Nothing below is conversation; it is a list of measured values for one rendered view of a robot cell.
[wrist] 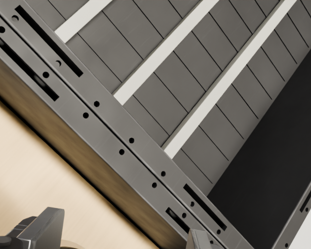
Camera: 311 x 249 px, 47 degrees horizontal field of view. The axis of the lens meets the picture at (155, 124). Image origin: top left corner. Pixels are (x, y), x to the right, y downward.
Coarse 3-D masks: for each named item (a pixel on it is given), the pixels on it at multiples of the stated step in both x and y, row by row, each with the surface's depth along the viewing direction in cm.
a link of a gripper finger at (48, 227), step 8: (48, 208) 15; (56, 208) 15; (40, 216) 14; (48, 216) 14; (56, 216) 14; (64, 216) 15; (32, 224) 13; (40, 224) 13; (48, 224) 13; (56, 224) 14; (24, 232) 12; (32, 232) 12; (40, 232) 12; (48, 232) 13; (56, 232) 14; (24, 240) 12; (32, 240) 12; (40, 240) 12; (48, 240) 13; (56, 240) 15; (24, 248) 12; (32, 248) 12; (40, 248) 12; (48, 248) 13; (56, 248) 15
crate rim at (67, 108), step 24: (0, 24) 17; (0, 48) 17; (24, 48) 18; (24, 72) 18; (48, 72) 18; (48, 96) 18; (72, 96) 19; (72, 120) 19; (96, 120) 19; (96, 144) 19; (120, 144) 20; (120, 168) 20; (144, 168) 21; (144, 192) 21; (168, 192) 21; (168, 216) 21; (192, 216) 22; (216, 240) 23
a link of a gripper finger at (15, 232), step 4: (32, 216) 15; (36, 216) 15; (24, 220) 14; (28, 220) 14; (32, 220) 14; (20, 224) 14; (24, 224) 14; (28, 224) 14; (16, 228) 13; (20, 228) 13; (24, 228) 13; (8, 232) 13; (12, 232) 13; (16, 232) 13; (20, 232) 13; (12, 236) 13; (16, 236) 13
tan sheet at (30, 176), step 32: (0, 128) 26; (0, 160) 26; (32, 160) 27; (64, 160) 28; (0, 192) 26; (32, 192) 27; (64, 192) 28; (96, 192) 30; (0, 224) 26; (64, 224) 28; (96, 224) 30; (128, 224) 31
